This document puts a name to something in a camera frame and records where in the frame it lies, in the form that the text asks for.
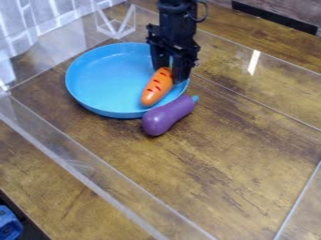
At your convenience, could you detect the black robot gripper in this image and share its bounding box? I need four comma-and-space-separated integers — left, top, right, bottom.
147, 0, 200, 83

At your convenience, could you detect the orange toy carrot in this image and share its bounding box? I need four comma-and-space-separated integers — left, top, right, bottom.
141, 67, 173, 106

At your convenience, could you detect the blue round plastic tray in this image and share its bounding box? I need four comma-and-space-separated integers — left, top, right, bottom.
64, 41, 192, 120

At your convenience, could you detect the purple toy eggplant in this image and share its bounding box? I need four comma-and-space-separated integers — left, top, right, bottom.
142, 95, 200, 136

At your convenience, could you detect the black baseboard strip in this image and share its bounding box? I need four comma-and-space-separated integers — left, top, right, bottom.
232, 0, 319, 36

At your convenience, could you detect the white patterned curtain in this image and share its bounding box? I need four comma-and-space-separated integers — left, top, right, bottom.
0, 0, 123, 60

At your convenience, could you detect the blue object at corner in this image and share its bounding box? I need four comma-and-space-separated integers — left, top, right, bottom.
0, 205, 24, 240

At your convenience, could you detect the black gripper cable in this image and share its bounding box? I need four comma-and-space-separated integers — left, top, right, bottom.
188, 0, 210, 23

